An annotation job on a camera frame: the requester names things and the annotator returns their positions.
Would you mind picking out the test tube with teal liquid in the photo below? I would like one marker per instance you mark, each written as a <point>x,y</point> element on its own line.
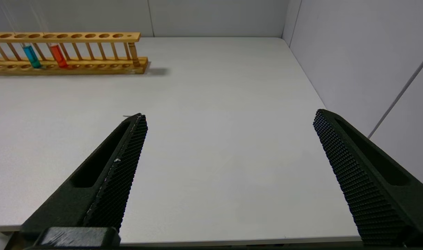
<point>32,57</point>

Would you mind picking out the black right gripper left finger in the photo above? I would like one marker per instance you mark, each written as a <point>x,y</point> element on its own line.
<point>107,180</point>

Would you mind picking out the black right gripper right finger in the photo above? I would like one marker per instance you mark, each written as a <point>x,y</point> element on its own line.
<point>371,180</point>

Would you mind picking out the test tube with red liquid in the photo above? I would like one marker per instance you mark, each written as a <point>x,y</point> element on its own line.
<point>58,56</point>

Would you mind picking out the wooden test tube rack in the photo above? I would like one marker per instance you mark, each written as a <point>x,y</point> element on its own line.
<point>93,35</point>

